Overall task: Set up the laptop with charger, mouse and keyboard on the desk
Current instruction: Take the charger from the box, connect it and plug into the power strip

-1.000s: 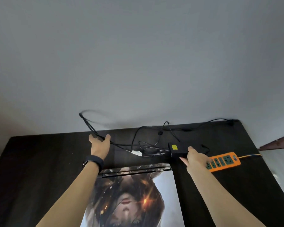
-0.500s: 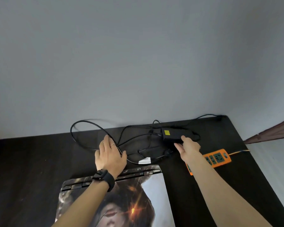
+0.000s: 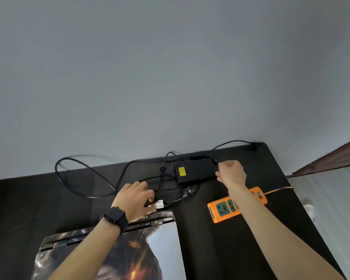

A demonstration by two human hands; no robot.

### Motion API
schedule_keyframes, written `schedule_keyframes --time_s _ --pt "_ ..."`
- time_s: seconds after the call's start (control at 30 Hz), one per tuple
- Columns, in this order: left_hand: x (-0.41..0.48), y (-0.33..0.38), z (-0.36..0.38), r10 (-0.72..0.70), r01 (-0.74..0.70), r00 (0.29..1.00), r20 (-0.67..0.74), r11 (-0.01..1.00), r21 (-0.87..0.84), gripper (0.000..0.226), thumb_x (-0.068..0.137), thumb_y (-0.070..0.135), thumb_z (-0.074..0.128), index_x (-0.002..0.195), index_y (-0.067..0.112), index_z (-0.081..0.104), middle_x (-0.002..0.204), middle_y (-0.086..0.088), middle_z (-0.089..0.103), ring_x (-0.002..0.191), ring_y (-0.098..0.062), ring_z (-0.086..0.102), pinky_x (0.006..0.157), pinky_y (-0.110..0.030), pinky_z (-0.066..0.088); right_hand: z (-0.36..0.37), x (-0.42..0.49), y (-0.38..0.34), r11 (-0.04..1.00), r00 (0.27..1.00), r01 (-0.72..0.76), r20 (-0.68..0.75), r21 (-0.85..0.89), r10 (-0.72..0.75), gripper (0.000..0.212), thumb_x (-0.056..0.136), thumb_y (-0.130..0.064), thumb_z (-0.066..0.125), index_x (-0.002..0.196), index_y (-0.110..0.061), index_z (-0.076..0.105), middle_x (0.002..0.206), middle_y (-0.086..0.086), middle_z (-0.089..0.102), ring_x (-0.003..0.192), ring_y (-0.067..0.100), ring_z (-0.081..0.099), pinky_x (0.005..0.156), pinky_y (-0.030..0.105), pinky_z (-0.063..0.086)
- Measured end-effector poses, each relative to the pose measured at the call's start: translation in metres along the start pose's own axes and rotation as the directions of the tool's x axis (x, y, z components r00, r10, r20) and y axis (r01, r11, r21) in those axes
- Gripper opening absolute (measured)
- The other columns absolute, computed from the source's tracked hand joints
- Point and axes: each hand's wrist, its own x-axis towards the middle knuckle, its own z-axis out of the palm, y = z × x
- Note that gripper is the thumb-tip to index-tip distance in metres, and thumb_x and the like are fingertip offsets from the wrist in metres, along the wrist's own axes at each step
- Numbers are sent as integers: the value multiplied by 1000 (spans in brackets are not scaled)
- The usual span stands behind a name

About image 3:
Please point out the person's right hand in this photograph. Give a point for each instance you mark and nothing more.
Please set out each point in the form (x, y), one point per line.
(232, 173)

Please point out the person's left hand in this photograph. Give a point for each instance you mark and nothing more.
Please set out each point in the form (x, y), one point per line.
(134, 201)

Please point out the black power adapter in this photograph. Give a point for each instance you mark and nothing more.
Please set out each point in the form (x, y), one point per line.
(198, 170)

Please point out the laptop with printed lid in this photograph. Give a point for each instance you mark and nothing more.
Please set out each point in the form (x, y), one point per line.
(163, 253)

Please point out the person's right forearm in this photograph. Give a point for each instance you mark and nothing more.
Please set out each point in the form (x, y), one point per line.
(280, 239)

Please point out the person's left forearm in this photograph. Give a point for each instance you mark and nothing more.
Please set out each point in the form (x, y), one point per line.
(84, 259)

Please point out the orange power strip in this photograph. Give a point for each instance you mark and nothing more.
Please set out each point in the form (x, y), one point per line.
(221, 211)

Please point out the dark wooden desk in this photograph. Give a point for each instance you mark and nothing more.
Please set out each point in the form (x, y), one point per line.
(32, 207)

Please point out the black smartwatch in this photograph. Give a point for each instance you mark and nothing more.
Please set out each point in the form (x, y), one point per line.
(115, 220)

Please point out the brown wooden door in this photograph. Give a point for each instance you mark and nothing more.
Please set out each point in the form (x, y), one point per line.
(332, 160)

